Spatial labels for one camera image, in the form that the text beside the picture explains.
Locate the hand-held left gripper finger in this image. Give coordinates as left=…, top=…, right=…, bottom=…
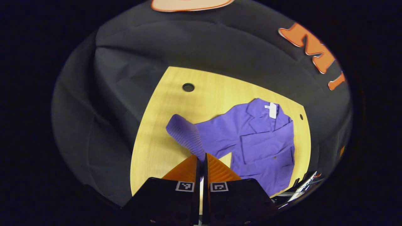
left=121, top=153, right=201, bottom=226
left=204, top=153, right=278, bottom=226

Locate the black backdrop cloth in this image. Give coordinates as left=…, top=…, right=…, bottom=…
left=52, top=0, right=352, bottom=207

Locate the purple knit cardigan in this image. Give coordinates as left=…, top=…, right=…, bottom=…
left=166, top=98, right=296, bottom=197

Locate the metal frame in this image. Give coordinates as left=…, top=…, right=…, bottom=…
left=276, top=171, right=324, bottom=209

